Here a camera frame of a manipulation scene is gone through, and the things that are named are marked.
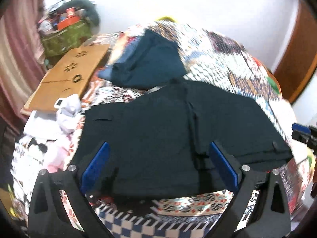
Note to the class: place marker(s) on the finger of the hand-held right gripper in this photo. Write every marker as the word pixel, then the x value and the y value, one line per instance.
pixel 301 127
pixel 303 136

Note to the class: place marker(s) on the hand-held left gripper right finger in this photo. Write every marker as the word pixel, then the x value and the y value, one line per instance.
pixel 224 166

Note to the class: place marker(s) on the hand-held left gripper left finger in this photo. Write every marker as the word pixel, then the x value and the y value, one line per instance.
pixel 95 168

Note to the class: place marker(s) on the black pants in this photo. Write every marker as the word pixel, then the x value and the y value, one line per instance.
pixel 153 131

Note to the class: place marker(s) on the pink cloth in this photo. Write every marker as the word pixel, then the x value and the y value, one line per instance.
pixel 59 153

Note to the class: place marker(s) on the white cloth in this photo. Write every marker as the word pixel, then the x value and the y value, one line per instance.
pixel 70 114

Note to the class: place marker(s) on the brown wooden door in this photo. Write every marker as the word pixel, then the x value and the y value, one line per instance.
pixel 299 54

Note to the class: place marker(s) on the small white device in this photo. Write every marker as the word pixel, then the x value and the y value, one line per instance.
pixel 59 103

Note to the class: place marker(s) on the wooden lap desk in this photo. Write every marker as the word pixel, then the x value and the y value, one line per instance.
pixel 71 79

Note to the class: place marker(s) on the patchwork printed blanket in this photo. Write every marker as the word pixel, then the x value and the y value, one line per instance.
pixel 223 54

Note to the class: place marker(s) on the dark blue garment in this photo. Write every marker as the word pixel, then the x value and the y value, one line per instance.
pixel 151 59

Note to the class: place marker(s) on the green patterned storage basket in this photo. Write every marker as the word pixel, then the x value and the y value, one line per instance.
pixel 65 38

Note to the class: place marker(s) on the striped red curtain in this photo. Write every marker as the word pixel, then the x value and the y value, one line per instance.
pixel 17 54

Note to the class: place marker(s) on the orange box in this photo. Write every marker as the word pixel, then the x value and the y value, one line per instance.
pixel 68 22

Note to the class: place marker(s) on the small red box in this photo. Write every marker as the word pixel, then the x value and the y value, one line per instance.
pixel 71 12

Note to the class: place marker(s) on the yellow foam tube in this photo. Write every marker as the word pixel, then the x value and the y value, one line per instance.
pixel 167 18

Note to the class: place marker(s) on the grey neck pillow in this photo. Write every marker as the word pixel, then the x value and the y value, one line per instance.
pixel 86 8

